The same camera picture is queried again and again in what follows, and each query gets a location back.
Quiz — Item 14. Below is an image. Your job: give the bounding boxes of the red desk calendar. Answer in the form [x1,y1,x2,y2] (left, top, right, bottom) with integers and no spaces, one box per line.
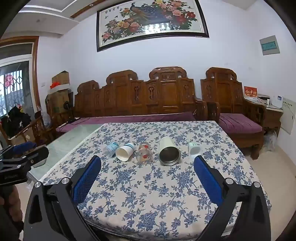
[244,86,258,101]

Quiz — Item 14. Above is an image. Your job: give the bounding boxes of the wooden side chair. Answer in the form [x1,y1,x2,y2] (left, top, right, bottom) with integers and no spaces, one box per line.
[0,115,57,145]

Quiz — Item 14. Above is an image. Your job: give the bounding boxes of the square purple seat cushion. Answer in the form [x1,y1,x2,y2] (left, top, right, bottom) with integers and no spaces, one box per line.
[218,113,264,135]

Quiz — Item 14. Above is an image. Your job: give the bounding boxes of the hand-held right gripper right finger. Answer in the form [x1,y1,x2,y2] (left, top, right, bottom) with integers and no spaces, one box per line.
[193,155,271,241]

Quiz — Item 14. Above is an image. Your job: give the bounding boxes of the long purple seat cushion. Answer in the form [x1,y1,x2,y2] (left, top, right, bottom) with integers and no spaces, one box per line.
[56,112,197,133]

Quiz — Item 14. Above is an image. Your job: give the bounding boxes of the glass cup red flowers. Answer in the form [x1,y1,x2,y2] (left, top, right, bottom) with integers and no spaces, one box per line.
[136,142,154,165]

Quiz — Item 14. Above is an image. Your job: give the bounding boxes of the white paper cup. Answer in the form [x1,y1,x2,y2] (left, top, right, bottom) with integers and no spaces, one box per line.
[115,143,135,161]

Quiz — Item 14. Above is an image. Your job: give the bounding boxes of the person's left hand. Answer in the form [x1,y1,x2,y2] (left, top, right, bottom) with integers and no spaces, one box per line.
[0,185,24,230]

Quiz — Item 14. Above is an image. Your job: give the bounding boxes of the carved wooden sofa bench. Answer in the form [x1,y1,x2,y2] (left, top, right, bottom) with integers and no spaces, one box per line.
[73,66,208,133]

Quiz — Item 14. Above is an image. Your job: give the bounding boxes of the small white cup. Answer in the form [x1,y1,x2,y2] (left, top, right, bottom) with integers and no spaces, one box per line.
[188,142,201,156]

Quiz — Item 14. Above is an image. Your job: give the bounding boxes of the pile of black clothes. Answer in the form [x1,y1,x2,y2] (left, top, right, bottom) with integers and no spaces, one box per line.
[1,106,32,138]

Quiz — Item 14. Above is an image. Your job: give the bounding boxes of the grey printer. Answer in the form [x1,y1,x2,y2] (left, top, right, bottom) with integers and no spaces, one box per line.
[257,94,271,106]

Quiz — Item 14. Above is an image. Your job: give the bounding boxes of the grey wall electrical panel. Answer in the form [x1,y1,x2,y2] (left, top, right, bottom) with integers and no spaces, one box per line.
[259,35,280,56]

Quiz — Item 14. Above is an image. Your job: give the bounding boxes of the small cardboard box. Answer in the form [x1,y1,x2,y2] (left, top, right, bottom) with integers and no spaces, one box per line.
[52,71,70,86]

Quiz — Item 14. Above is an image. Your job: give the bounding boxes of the large cardboard box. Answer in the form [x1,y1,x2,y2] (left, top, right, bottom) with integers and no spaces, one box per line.
[47,89,70,114]

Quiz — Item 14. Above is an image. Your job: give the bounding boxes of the white steel-lined tumbler cup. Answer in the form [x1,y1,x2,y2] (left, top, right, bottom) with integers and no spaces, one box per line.
[158,136,181,166]

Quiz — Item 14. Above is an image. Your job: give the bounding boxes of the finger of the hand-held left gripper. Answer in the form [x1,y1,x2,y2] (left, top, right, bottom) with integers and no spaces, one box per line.
[25,145,50,168]
[0,141,38,160]

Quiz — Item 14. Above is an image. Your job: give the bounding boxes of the wooden side table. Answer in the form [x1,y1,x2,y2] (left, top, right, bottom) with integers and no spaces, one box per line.
[261,104,284,140]

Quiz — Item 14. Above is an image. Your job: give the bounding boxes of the clear plastic bag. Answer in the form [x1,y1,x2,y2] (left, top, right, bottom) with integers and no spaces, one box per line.
[262,130,278,152]

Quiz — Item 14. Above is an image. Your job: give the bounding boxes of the blue floral tablecloth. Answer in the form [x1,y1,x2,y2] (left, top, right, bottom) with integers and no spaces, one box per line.
[38,121,272,232]

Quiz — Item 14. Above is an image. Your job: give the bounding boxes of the window with metal grille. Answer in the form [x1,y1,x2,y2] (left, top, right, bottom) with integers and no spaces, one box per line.
[0,60,32,117]

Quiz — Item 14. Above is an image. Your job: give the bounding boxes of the framed peacock flower painting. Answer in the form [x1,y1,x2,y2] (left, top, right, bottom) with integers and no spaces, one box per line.
[96,0,210,53]

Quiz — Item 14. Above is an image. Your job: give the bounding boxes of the white box device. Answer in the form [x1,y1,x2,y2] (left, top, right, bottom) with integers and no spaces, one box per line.
[269,95,283,109]

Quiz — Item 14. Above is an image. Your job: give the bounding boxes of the white wall cabinet panel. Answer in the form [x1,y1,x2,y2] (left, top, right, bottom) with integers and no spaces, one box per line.
[279,98,296,135]

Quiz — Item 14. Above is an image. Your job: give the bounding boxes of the carved wooden armchair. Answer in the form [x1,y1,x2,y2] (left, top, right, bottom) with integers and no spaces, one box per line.
[200,67,267,160]

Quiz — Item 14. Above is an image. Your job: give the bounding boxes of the black desk fan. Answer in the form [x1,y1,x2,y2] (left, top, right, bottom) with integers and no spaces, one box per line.
[63,100,81,123]

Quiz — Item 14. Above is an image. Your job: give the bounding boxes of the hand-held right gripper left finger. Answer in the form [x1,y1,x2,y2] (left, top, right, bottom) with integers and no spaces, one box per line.
[23,155,102,241]

